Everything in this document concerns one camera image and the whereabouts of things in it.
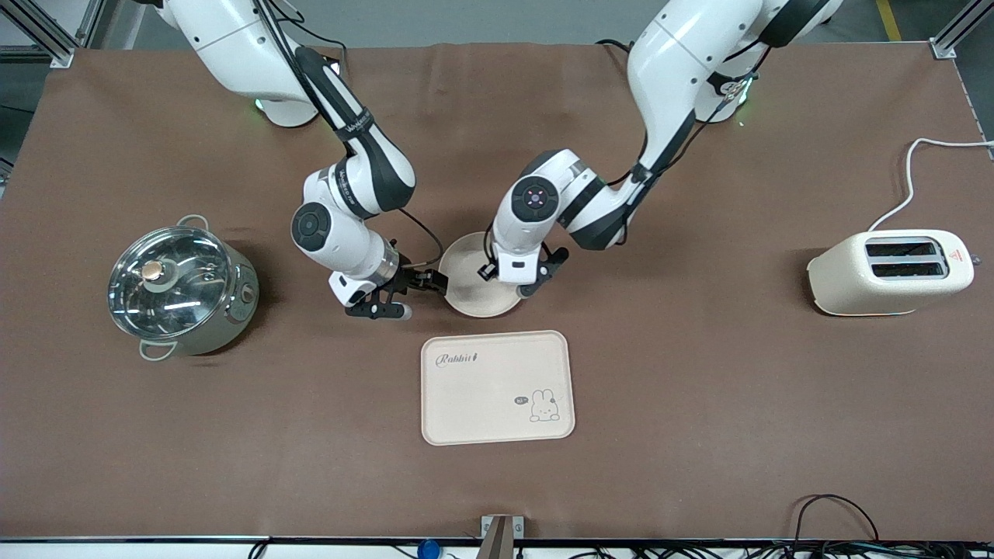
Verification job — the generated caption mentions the aluminium frame profile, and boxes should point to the aluminium frame profile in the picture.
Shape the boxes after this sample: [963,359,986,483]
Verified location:
[930,0,994,61]
[0,0,102,69]

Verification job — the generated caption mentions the grey metal camera bracket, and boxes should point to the grey metal camera bracket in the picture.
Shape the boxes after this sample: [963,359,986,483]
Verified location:
[481,515,524,559]

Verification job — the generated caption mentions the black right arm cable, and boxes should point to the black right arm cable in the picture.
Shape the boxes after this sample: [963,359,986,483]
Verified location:
[392,205,446,271]

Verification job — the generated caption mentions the steel pot with glass lid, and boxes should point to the steel pot with glass lid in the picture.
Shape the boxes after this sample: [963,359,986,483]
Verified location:
[107,214,261,363]

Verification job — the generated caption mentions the glass pot lid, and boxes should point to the glass pot lid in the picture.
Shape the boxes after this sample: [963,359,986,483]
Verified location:
[107,226,234,340]

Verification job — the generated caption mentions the cream two-slot toaster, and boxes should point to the cream two-slot toaster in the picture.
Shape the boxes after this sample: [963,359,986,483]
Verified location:
[807,229,975,317]

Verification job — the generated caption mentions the white toaster power cable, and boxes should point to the white toaster power cable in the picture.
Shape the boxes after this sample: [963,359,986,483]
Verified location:
[867,137,994,232]

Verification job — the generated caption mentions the black cable bundle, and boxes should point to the black cable bundle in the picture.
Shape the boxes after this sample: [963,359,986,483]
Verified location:
[777,494,994,559]

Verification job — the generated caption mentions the round cream plate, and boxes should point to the round cream plate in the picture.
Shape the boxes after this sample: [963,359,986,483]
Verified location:
[437,231,531,318]

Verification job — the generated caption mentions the brown table mat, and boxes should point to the brown table mat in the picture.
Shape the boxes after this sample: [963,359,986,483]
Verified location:
[0,40,994,541]

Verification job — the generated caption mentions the cream rabbit print tray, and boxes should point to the cream rabbit print tray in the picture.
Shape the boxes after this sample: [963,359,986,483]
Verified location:
[420,330,576,446]

